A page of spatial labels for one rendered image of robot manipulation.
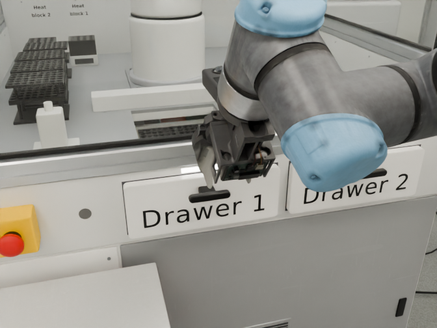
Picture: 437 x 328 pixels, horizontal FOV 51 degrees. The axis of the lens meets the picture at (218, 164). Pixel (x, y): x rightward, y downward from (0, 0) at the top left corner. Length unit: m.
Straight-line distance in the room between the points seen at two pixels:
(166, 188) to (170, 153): 0.06
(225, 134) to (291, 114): 0.20
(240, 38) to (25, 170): 0.48
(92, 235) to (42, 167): 0.16
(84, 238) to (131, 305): 0.15
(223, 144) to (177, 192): 0.28
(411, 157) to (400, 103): 0.59
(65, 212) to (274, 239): 0.42
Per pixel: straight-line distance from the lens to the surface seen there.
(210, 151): 0.62
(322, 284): 1.11
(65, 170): 0.80
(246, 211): 0.88
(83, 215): 0.84
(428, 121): 0.44
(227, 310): 1.05
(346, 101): 0.38
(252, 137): 0.50
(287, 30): 0.40
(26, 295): 0.88
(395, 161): 0.98
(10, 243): 0.79
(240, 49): 0.43
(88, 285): 0.87
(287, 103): 0.38
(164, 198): 0.82
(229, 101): 0.49
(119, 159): 0.79
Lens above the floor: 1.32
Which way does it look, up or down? 27 degrees down
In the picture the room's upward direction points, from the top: straight up
